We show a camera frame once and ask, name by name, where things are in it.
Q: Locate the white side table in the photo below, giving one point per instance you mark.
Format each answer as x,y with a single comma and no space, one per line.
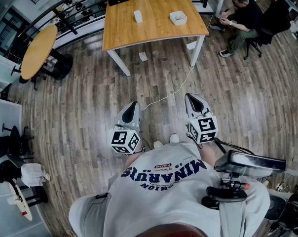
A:
23,204

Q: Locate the round wooden table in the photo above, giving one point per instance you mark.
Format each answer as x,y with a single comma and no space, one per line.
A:
39,52

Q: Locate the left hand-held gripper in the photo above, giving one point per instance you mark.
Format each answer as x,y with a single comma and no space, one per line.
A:
125,139

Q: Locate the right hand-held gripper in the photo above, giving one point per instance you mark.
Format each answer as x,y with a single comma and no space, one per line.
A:
203,128

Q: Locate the black office chair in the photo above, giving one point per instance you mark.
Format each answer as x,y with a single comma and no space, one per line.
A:
274,21
13,142

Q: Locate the black monitor mount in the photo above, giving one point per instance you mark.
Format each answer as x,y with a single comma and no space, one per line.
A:
228,195

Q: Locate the white paper sheet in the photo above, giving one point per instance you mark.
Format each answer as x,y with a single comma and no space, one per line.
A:
143,56

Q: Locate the person's white printed t-shirt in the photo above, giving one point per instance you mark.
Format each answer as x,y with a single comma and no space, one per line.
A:
163,196

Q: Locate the person's left white shoe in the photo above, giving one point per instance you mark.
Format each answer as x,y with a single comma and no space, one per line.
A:
157,144

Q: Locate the small white box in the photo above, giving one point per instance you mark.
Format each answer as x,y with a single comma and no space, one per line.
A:
138,16

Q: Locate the black monitor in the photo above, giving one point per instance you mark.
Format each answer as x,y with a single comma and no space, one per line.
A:
250,163

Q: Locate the rectangular wooden table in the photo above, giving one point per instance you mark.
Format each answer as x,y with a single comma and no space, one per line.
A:
154,31

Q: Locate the black metal railing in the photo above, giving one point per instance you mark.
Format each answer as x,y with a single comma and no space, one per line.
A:
65,21

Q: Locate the person's right forearm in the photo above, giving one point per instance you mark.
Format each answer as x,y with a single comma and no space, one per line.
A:
208,153

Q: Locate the white square tray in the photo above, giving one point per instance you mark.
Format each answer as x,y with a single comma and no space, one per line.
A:
178,17

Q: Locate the person's right white shoe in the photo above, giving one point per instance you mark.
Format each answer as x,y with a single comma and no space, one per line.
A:
174,138

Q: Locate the person's white shoe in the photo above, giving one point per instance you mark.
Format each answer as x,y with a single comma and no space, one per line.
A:
174,138
157,144

